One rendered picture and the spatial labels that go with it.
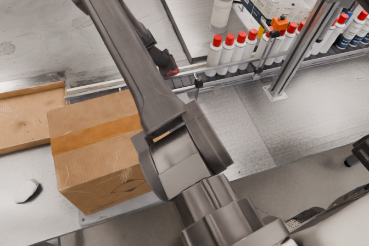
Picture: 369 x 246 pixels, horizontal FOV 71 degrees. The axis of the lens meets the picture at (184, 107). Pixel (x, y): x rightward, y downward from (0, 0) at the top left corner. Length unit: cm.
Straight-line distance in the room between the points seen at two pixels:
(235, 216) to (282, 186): 174
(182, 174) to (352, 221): 16
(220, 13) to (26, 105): 94
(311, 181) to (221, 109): 115
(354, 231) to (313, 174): 187
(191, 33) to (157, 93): 103
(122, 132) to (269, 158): 60
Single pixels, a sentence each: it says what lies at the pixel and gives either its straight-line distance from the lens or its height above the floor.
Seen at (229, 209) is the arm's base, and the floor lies 149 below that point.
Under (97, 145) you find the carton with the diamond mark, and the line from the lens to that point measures 72.
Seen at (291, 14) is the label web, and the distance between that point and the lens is 139.
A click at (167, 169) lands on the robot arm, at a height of 147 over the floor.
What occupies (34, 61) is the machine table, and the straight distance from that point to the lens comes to 140.
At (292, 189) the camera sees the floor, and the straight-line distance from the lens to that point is 203.
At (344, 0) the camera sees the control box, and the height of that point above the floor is 131.
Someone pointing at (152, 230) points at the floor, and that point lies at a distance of 177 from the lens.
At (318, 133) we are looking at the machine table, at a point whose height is 83.
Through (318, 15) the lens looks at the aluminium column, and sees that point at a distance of 98.
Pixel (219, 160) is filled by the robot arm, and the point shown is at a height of 147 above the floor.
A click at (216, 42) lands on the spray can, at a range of 104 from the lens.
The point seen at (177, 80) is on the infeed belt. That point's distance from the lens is 114.
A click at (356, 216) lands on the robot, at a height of 153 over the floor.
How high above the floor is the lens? 175
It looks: 56 degrees down
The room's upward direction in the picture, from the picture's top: 7 degrees clockwise
